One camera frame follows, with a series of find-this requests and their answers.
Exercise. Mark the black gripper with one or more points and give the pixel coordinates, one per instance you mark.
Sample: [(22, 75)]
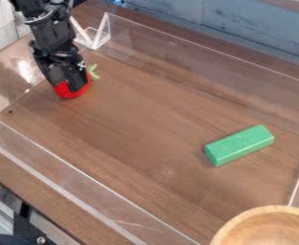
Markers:
[(55, 49)]

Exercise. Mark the black metal table bracket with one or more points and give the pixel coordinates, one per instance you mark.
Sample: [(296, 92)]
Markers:
[(20, 231)]

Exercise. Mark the red plush strawberry toy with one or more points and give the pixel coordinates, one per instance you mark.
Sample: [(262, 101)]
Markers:
[(63, 90)]

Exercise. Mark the clear acrylic table barrier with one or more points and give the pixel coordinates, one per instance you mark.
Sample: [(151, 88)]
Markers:
[(111, 164)]

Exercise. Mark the green rectangular block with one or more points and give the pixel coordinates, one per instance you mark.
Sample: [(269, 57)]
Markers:
[(238, 145)]

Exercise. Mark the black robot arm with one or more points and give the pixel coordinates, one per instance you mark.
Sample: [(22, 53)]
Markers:
[(34, 7)]

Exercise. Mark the wooden bowl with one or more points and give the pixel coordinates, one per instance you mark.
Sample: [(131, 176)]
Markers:
[(270, 225)]

